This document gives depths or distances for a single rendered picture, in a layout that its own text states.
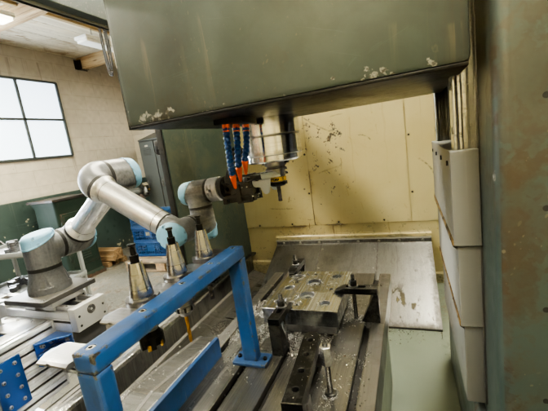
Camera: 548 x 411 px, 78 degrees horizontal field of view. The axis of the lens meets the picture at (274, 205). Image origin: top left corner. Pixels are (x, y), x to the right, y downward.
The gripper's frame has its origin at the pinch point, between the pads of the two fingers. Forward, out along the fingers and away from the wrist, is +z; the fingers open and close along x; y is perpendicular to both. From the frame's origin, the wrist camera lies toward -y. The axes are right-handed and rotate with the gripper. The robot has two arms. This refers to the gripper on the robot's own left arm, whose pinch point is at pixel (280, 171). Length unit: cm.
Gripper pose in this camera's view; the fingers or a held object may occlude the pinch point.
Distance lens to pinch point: 98.5
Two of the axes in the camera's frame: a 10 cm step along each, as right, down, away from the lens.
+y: 1.9, 9.7, 1.5
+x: -3.8, 2.1, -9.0
